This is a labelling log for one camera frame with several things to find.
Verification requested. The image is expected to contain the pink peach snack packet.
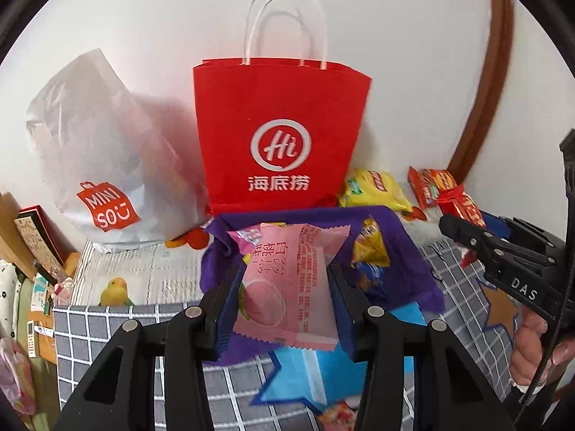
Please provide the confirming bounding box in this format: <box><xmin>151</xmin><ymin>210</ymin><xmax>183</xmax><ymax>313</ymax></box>
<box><xmin>227</xmin><ymin>222</ymin><xmax>351</xmax><ymax>351</ymax></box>

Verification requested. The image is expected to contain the red snack packet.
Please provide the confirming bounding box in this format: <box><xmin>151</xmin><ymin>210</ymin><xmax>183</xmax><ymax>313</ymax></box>
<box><xmin>437</xmin><ymin>185</ymin><xmax>488</xmax><ymax>267</ymax></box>

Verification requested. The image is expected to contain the red paper bag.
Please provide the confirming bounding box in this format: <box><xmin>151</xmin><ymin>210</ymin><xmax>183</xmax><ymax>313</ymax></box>
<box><xmin>193</xmin><ymin>0</ymin><xmax>373</xmax><ymax>216</ymax></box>

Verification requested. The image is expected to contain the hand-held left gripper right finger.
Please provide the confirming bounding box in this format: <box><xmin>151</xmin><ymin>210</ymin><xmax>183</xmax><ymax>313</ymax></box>
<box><xmin>330</xmin><ymin>263</ymin><xmax>517</xmax><ymax>431</ymax></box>

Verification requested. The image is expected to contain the teal small box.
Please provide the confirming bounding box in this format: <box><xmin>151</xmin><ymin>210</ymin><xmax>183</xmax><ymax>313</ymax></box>
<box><xmin>29</xmin><ymin>274</ymin><xmax>59</xmax><ymax>315</ymax></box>

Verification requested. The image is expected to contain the person's right hand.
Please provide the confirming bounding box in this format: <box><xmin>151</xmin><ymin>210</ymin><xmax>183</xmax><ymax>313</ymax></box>
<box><xmin>510</xmin><ymin>307</ymin><xmax>548</xmax><ymax>387</ymax></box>

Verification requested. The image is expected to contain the wooden headboard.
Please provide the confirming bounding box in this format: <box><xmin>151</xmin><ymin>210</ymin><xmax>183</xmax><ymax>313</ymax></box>
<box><xmin>0</xmin><ymin>191</ymin><xmax>37</xmax><ymax>279</ymax></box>

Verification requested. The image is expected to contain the grey checked blanket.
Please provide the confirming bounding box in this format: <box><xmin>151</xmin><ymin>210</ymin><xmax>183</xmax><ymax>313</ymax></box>
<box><xmin>53</xmin><ymin>229</ymin><xmax>522</xmax><ymax>431</ymax></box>

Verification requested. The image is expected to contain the patterned gift box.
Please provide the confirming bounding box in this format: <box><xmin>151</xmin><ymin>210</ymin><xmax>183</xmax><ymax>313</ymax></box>
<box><xmin>13</xmin><ymin>205</ymin><xmax>82</xmax><ymax>279</ymax></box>

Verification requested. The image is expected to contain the green bedding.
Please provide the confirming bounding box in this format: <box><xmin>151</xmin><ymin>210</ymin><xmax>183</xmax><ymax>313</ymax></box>
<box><xmin>15</xmin><ymin>278</ymin><xmax>61</xmax><ymax>414</ymax></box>

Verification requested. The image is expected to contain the orange chip bag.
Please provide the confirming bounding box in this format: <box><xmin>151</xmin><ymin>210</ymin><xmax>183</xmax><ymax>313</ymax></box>
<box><xmin>408</xmin><ymin>166</ymin><xmax>456</xmax><ymax>209</ymax></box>

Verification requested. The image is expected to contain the white flower-print pillow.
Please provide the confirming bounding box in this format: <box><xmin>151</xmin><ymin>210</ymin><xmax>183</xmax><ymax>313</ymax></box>
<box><xmin>0</xmin><ymin>260</ymin><xmax>23</xmax><ymax>337</ymax></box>

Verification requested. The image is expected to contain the pile of mixed snacks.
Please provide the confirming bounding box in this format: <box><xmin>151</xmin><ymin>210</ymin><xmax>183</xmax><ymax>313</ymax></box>
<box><xmin>227</xmin><ymin>218</ymin><xmax>391</xmax><ymax>431</ymax></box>

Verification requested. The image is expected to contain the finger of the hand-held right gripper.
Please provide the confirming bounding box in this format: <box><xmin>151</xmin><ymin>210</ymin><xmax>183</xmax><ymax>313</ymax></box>
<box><xmin>439</xmin><ymin>214</ymin><xmax>558</xmax><ymax>275</ymax></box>
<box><xmin>484</xmin><ymin>212</ymin><xmax>565</xmax><ymax>258</ymax></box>

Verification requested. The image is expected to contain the wooden nightstand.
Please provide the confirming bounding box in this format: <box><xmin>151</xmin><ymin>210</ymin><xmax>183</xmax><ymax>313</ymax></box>
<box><xmin>27</xmin><ymin>251</ymin><xmax>82</xmax><ymax>364</ymax></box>

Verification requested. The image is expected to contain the blue tissue pack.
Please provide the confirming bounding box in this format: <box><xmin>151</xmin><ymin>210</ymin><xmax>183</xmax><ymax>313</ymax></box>
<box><xmin>254</xmin><ymin>310</ymin><xmax>427</xmax><ymax>414</ymax></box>

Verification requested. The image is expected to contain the yellow chip bag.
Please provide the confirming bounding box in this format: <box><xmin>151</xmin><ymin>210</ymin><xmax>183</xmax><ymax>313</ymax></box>
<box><xmin>337</xmin><ymin>168</ymin><xmax>411</xmax><ymax>214</ymax></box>

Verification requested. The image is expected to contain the brown wooden door frame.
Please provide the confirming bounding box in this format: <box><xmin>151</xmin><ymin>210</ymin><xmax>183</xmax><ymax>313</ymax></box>
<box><xmin>449</xmin><ymin>0</ymin><xmax>515</xmax><ymax>182</ymax></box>

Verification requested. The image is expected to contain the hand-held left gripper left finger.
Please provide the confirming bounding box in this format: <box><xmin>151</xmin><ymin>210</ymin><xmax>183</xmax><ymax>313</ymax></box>
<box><xmin>58</xmin><ymin>264</ymin><xmax>245</xmax><ymax>431</ymax></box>

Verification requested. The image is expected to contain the pink plastic bag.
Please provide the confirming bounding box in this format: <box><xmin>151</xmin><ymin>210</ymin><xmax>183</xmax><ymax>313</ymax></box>
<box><xmin>0</xmin><ymin>339</ymin><xmax>37</xmax><ymax>416</ymax></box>

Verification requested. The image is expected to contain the white plastic shopping bag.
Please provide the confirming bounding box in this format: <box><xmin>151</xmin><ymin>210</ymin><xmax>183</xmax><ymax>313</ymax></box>
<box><xmin>24</xmin><ymin>49</ymin><xmax>212</xmax><ymax>252</ymax></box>

